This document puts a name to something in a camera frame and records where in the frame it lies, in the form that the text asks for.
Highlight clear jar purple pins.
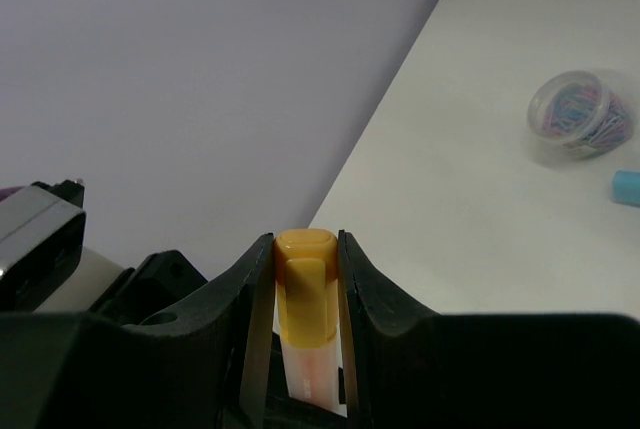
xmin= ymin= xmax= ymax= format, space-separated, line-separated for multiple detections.
xmin=526 ymin=70 xmax=635 ymax=159

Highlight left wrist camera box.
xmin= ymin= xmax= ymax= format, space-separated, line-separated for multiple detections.
xmin=0 ymin=178 xmax=131 ymax=313

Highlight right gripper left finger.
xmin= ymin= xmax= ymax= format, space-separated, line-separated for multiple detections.
xmin=1 ymin=234 xmax=273 ymax=428

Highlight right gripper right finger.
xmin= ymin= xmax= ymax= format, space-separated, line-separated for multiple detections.
xmin=338 ymin=231 xmax=639 ymax=428

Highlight light blue marker cap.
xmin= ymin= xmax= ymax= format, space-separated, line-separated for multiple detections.
xmin=611 ymin=170 xmax=640 ymax=207

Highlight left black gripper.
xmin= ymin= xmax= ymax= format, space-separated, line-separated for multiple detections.
xmin=92 ymin=250 xmax=207 ymax=324

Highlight orange highlighter pen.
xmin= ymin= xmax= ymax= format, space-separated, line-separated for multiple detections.
xmin=280 ymin=336 xmax=346 ymax=416

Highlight yellow orange marker cap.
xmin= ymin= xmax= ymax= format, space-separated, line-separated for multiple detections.
xmin=274 ymin=229 xmax=339 ymax=348

